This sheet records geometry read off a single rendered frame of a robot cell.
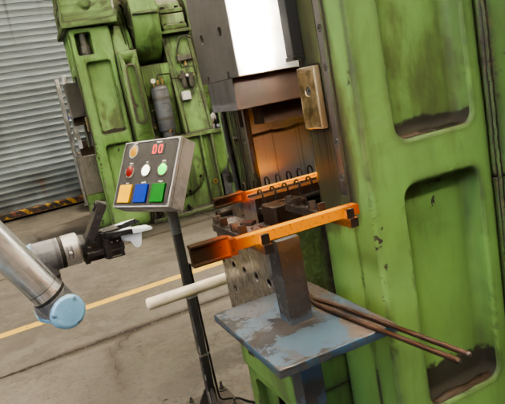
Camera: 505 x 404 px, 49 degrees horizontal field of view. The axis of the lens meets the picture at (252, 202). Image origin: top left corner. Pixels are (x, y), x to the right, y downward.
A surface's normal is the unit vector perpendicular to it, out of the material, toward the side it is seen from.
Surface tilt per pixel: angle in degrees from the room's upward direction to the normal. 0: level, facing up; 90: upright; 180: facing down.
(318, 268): 90
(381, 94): 89
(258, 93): 90
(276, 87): 90
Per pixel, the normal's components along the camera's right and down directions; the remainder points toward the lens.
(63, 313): 0.62, 0.12
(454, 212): 0.43, 0.10
